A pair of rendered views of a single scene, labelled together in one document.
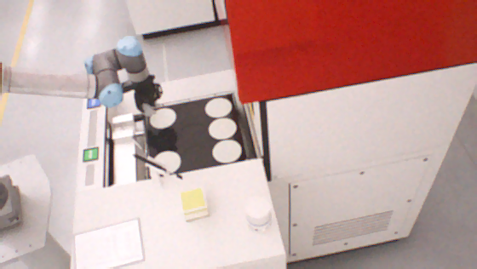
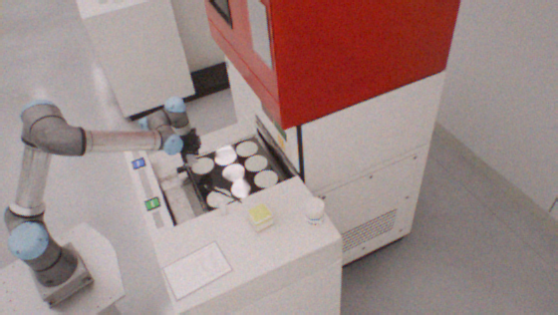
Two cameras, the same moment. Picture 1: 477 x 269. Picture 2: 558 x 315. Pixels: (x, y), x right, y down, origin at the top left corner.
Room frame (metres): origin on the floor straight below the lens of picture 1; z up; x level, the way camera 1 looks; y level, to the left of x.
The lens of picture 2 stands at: (-0.25, 0.37, 2.26)
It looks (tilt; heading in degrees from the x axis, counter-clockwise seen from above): 45 degrees down; 342
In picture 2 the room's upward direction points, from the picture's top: 7 degrees counter-clockwise
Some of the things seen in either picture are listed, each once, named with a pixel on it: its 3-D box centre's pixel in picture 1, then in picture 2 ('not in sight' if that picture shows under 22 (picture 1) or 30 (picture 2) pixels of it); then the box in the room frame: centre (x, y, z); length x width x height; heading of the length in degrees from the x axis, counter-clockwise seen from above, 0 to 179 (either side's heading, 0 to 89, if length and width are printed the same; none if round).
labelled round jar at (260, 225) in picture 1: (258, 215); (314, 212); (0.62, -0.03, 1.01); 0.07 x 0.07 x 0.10
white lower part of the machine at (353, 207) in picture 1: (321, 146); (324, 173); (1.28, -0.41, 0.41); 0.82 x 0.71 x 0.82; 3
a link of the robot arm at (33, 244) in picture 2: not in sight; (33, 244); (0.91, 0.92, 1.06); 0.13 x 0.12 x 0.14; 14
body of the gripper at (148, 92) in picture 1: (145, 88); (187, 141); (1.18, 0.29, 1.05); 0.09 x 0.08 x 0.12; 66
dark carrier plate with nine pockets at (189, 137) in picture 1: (193, 134); (233, 172); (1.06, 0.15, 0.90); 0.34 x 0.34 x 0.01; 3
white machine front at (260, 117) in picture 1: (241, 64); (259, 110); (1.27, -0.07, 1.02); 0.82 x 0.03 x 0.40; 3
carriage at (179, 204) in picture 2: (125, 157); (178, 202); (1.03, 0.41, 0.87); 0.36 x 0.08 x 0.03; 3
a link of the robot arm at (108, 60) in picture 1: (103, 67); (155, 125); (1.14, 0.39, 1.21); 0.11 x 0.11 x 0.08; 14
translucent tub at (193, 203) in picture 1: (194, 204); (260, 217); (0.70, 0.15, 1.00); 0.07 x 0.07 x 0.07; 6
